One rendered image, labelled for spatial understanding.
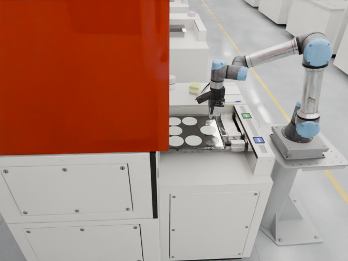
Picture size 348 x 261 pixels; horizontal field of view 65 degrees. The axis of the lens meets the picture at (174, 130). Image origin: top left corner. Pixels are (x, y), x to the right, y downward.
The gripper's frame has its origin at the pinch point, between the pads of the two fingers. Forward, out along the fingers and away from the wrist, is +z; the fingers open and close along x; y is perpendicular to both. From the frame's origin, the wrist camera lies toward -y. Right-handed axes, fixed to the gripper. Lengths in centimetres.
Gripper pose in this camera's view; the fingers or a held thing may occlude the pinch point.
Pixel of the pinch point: (209, 116)
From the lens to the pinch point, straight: 168.3
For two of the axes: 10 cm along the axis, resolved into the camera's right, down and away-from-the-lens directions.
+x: -0.9, -5.8, 8.1
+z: -0.1, 8.1, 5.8
